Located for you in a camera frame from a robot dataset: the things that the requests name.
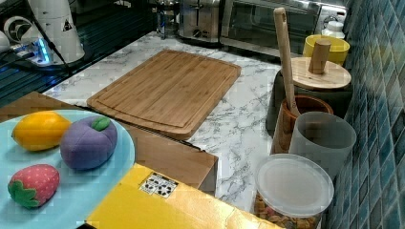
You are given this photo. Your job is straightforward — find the light blue plate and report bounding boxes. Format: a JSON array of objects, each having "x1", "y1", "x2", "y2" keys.
[{"x1": 0, "y1": 117, "x2": 136, "y2": 229}]

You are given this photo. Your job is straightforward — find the red plush strawberry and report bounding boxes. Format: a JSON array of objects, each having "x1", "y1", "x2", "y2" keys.
[{"x1": 8, "y1": 164, "x2": 60, "y2": 209}]

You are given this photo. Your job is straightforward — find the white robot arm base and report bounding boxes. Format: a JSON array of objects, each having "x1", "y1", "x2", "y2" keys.
[{"x1": 3, "y1": 0, "x2": 85, "y2": 67}]

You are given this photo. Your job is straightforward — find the white bottle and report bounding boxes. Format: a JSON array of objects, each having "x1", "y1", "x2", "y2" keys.
[{"x1": 321, "y1": 21, "x2": 345, "y2": 39}]

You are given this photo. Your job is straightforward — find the glass jar behind toaster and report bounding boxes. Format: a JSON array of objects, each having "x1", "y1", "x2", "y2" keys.
[{"x1": 156, "y1": 0, "x2": 180, "y2": 39}]

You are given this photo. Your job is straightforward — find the yellow toy lemon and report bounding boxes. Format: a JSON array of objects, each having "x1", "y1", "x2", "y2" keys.
[{"x1": 11, "y1": 111, "x2": 72, "y2": 152}]

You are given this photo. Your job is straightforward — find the wooden spoon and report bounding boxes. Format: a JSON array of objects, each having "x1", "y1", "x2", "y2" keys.
[{"x1": 273, "y1": 8, "x2": 300, "y2": 115}]

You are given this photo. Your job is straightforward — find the grey plastic cup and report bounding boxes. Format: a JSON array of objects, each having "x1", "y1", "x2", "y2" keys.
[{"x1": 288, "y1": 112, "x2": 356, "y2": 179}]

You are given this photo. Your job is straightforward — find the dark canister with wooden lid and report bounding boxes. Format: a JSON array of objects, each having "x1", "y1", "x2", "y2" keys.
[{"x1": 266, "y1": 39, "x2": 352, "y2": 130}]

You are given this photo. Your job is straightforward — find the clear jar with white lid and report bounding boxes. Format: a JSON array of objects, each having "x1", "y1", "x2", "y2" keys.
[{"x1": 253, "y1": 154, "x2": 334, "y2": 229}]

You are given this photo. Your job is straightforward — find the bamboo cutting board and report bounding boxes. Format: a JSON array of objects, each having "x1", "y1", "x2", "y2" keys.
[{"x1": 87, "y1": 50, "x2": 241, "y2": 140}]

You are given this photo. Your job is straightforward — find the silver toaster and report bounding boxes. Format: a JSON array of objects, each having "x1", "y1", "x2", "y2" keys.
[{"x1": 179, "y1": 0, "x2": 221, "y2": 43}]

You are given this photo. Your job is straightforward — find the brown cardboard box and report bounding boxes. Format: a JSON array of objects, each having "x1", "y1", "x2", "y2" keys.
[{"x1": 1, "y1": 92, "x2": 218, "y2": 196}]

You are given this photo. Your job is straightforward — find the silver toaster oven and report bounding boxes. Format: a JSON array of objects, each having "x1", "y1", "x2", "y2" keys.
[{"x1": 220, "y1": 0, "x2": 348, "y2": 57}]

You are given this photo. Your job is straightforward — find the black cable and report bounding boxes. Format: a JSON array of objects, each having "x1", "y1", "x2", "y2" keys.
[{"x1": 25, "y1": 0, "x2": 73, "y2": 73}]

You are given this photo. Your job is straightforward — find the yellow bowl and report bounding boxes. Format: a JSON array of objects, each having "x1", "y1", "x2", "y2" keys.
[{"x1": 303, "y1": 34, "x2": 351, "y2": 65}]

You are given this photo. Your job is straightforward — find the purple plush plum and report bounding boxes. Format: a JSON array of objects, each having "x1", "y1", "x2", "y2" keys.
[{"x1": 60, "y1": 115, "x2": 117, "y2": 170}]

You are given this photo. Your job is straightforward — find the yellow box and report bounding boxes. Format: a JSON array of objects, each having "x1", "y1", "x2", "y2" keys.
[{"x1": 86, "y1": 164, "x2": 282, "y2": 229}]

